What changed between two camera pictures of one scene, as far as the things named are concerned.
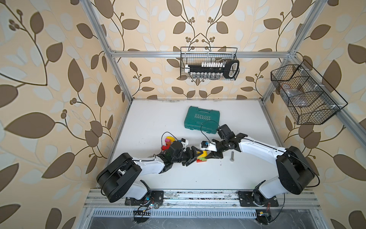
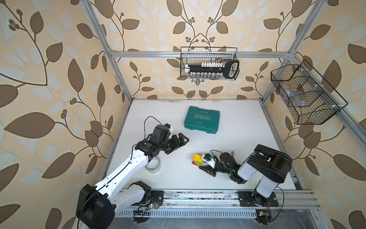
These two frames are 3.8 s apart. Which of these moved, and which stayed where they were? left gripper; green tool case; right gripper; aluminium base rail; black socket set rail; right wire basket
Moved: right gripper; left gripper
Stayed: aluminium base rail; black socket set rail; green tool case; right wire basket
